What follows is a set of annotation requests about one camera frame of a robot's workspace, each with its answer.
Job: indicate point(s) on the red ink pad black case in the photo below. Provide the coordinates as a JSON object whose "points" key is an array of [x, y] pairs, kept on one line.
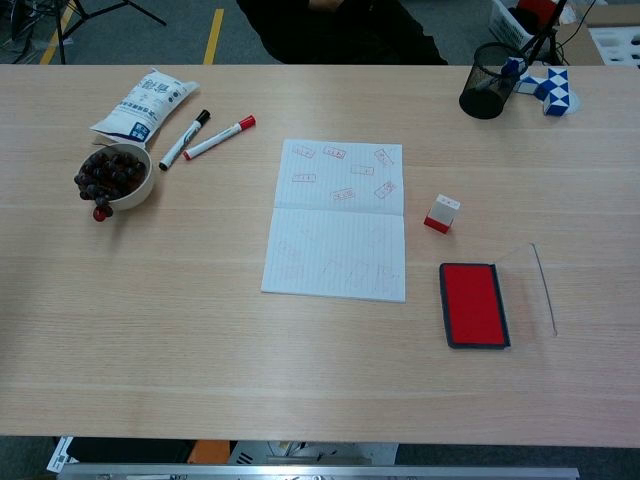
{"points": [[472, 305]]}

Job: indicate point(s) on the aluminium rail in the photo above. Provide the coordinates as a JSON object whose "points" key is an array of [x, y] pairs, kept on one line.
{"points": [[300, 474]]}

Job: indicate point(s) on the white and red stamp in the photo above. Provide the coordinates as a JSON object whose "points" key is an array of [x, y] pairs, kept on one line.
{"points": [[442, 212]]}

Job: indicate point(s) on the clear plastic ink pad lid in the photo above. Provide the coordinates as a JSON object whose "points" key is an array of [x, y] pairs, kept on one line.
{"points": [[525, 295]]}

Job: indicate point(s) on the red cap whiteboard marker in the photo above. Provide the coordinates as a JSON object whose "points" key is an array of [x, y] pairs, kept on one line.
{"points": [[220, 136]]}

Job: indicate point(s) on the person in black clothing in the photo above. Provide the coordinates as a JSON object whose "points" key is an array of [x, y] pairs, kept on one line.
{"points": [[350, 35]]}

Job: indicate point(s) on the black tripod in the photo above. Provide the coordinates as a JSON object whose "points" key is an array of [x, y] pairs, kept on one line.
{"points": [[60, 35]]}

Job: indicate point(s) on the white printed paper sheet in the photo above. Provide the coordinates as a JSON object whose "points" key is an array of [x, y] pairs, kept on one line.
{"points": [[60, 455]]}

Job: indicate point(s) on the white machine base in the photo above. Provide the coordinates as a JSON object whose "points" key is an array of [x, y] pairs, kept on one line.
{"points": [[300, 452]]}

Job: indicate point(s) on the red box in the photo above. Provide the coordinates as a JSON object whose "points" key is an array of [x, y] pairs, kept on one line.
{"points": [[537, 7]]}

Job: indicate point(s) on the white salt bag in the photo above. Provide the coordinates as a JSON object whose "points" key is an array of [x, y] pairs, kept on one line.
{"points": [[145, 105]]}

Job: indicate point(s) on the black cap whiteboard marker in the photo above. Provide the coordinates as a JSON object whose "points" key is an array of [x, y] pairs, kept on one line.
{"points": [[182, 142]]}

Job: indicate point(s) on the black mesh pen holder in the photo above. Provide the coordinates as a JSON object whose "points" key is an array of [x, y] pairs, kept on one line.
{"points": [[482, 97]]}

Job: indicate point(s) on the black camera stand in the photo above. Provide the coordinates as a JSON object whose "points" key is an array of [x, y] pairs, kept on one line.
{"points": [[542, 35]]}

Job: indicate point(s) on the white foam tray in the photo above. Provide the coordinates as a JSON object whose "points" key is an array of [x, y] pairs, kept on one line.
{"points": [[620, 47]]}

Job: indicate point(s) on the brown cardboard box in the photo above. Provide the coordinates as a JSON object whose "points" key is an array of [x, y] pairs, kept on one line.
{"points": [[580, 45]]}

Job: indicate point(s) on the blue white snake cube toy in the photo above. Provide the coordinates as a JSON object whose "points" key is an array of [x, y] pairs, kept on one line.
{"points": [[556, 95]]}

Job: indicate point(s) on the white plastic basket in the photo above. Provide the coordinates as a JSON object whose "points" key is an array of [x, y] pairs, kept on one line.
{"points": [[507, 30]]}

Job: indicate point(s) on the small red grape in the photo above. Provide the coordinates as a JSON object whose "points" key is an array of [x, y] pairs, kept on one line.
{"points": [[100, 215]]}

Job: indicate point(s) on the orange object under table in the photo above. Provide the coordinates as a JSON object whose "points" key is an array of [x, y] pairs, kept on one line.
{"points": [[207, 452]]}

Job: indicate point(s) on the dark grape bunch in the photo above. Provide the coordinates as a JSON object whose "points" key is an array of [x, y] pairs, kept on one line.
{"points": [[107, 172]]}

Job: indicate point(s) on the beige bowl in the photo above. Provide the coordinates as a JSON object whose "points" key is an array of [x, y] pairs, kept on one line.
{"points": [[137, 197]]}

